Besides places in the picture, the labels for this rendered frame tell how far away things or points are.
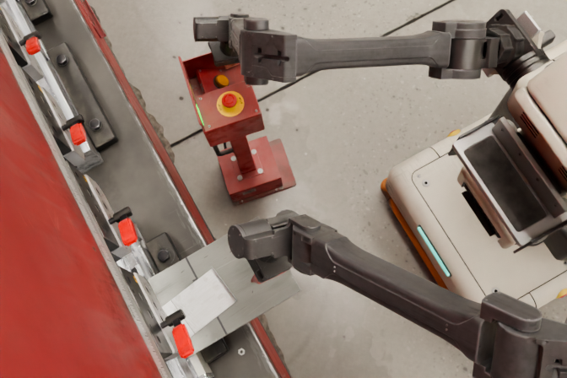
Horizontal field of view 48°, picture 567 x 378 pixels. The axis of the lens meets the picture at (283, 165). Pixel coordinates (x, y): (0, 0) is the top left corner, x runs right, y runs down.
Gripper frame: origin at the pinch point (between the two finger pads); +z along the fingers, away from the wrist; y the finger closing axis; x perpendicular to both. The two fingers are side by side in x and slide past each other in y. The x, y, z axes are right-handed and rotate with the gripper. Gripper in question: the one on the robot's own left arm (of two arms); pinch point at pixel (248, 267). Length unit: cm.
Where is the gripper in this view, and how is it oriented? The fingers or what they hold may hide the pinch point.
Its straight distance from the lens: 126.0
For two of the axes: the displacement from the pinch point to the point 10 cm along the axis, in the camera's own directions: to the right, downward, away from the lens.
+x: 7.7, -2.7, 5.8
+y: 4.9, 8.3, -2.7
